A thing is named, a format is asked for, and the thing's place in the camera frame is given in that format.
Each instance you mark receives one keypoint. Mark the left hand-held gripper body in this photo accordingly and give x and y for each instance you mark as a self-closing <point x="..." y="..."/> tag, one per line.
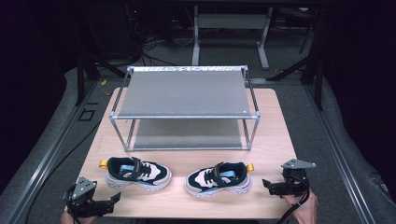
<point x="85" y="205"/>

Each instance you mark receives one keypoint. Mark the grey metal desk frame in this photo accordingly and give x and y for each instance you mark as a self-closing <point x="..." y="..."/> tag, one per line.
<point x="230" y="21"/>

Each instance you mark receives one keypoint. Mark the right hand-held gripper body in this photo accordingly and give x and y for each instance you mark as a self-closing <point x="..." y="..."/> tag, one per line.
<point x="294" y="182"/>

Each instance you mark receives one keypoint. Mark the person's left hand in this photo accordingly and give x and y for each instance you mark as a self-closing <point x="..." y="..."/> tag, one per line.
<point x="70" y="219"/>

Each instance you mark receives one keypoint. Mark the black metal stand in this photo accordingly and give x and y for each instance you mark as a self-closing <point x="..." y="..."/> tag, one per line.
<point x="81" y="77"/>
<point x="317" y="77"/>

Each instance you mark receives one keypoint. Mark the grey metal shoe rack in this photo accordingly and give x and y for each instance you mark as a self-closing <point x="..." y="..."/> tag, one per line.
<point x="186" y="93"/>

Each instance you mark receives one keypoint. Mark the person's right hand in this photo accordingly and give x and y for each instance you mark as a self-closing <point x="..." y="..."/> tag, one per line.
<point x="303" y="210"/>

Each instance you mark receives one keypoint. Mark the aluminium floor rail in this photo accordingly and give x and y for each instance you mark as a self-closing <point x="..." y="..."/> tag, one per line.
<point x="342" y="161"/>
<point x="46" y="161"/>

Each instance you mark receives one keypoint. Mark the navy and white kids sneaker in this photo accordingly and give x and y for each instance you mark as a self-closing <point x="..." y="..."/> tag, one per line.
<point x="205" y="180"/>
<point x="146" y="174"/>

